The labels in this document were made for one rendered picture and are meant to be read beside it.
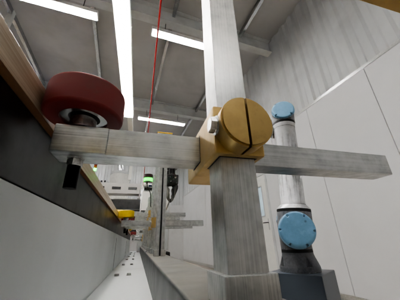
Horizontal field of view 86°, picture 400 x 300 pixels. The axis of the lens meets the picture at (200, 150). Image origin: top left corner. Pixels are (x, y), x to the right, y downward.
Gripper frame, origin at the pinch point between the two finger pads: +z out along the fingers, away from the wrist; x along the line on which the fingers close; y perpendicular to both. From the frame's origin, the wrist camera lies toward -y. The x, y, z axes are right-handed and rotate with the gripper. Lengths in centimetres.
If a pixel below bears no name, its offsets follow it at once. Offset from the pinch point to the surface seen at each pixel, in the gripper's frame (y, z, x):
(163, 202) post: 35.9, 7.3, -7.5
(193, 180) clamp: 101, 16, -10
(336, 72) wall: -61, -205, 253
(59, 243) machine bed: 87, 22, -28
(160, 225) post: 36.5, 16.4, -8.3
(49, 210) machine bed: 94, 18, -28
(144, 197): -268, -53, -10
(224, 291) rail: 110, 26, -10
